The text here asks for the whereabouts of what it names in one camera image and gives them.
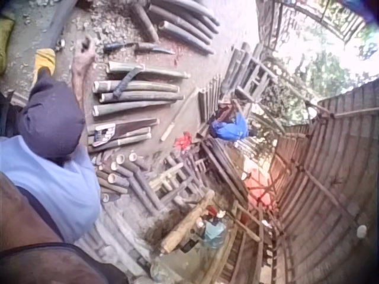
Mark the person's right hand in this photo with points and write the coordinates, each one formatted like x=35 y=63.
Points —
x=86 y=47

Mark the person's right fingers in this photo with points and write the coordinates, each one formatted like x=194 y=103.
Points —
x=87 y=41

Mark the small metal cup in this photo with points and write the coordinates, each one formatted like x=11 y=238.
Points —
x=61 y=43

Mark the dark wooden plank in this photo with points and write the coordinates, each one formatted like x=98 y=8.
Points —
x=63 y=23

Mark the green bamboo segment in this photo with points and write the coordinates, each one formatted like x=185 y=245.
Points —
x=154 y=96
x=160 y=72
x=133 y=106
x=148 y=86

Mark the green cloth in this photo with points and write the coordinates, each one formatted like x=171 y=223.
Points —
x=6 y=44

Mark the pile of long bamboo poles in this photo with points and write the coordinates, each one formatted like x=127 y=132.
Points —
x=183 y=23

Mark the split bamboo pieces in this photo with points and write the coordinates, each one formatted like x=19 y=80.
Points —
x=133 y=138

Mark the row of bamboo slats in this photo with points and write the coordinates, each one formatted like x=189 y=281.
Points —
x=208 y=100

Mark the red cloth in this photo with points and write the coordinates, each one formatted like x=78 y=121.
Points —
x=183 y=142

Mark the heap of short bamboo tubes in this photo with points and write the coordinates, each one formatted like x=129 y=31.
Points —
x=130 y=174

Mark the bamboo chair frames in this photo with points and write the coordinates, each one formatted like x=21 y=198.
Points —
x=251 y=71

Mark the thick pale bamboo log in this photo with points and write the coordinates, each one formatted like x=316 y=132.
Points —
x=186 y=223

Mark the metal gate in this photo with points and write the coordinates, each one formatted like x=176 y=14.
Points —
x=311 y=17

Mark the red plastic object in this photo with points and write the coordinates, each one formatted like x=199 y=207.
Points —
x=260 y=189

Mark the blue plastic container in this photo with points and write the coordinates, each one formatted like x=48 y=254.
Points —
x=214 y=233

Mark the bamboo slat fence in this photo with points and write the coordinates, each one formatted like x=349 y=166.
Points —
x=325 y=177

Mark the small white object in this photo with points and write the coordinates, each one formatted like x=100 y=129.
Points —
x=362 y=231

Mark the bamboo ladder frame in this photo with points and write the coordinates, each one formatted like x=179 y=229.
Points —
x=177 y=180

